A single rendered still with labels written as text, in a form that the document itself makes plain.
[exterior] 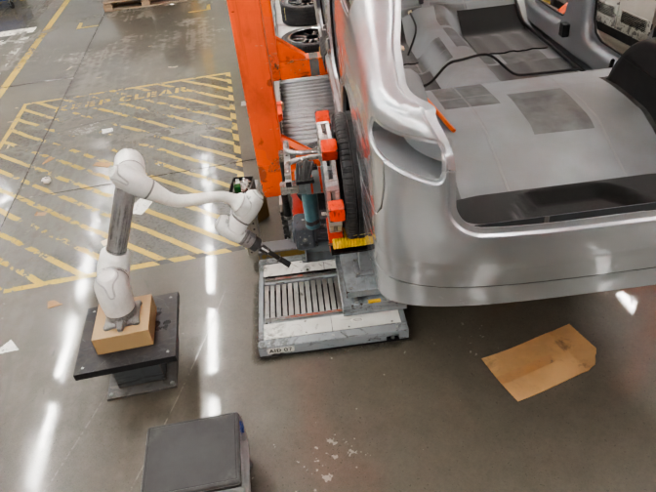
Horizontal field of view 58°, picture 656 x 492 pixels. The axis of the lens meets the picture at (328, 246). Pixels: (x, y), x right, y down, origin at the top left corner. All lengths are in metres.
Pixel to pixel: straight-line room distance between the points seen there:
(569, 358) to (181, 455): 1.97
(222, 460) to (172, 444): 0.24
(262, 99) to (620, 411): 2.40
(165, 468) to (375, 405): 1.06
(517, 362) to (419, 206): 1.46
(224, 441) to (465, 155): 1.71
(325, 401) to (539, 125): 1.75
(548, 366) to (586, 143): 1.13
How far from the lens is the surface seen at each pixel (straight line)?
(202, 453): 2.59
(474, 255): 2.11
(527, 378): 3.19
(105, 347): 3.18
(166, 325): 3.23
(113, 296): 3.04
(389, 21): 2.33
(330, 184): 2.80
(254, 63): 3.27
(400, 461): 2.85
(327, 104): 5.41
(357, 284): 3.33
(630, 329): 3.58
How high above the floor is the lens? 2.40
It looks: 37 degrees down
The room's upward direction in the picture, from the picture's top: 7 degrees counter-clockwise
